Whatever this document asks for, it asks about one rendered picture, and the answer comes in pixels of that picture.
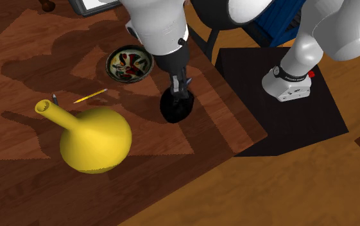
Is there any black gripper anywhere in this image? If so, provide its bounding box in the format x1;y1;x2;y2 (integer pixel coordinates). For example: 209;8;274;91
152;42;193;98

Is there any black round bowl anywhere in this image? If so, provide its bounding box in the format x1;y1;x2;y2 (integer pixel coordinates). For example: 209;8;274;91
160;87;196;124

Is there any bowl with colourful pattern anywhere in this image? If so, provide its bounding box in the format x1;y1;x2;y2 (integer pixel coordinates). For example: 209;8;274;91
105;44;155;84

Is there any black chair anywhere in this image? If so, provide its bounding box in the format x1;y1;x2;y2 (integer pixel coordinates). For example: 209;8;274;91
187;0;255;62

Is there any yellow pencil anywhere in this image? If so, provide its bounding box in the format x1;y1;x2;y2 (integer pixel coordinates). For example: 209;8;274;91
73;88;109;105

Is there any yellow round long-necked vase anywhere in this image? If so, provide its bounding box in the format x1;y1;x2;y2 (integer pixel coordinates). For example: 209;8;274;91
35;99;133;175

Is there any blue ribbed box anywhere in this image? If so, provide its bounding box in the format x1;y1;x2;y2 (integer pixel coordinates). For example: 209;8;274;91
241;0;307;48

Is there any grey framed tablet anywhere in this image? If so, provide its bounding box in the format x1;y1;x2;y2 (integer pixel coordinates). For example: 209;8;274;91
67;0;122;17

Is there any black robot stand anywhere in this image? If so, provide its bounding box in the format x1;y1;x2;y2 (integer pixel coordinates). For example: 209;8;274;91
214;47;350;157

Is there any small dark brown object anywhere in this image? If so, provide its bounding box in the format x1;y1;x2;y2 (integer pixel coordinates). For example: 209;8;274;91
39;0;56;13

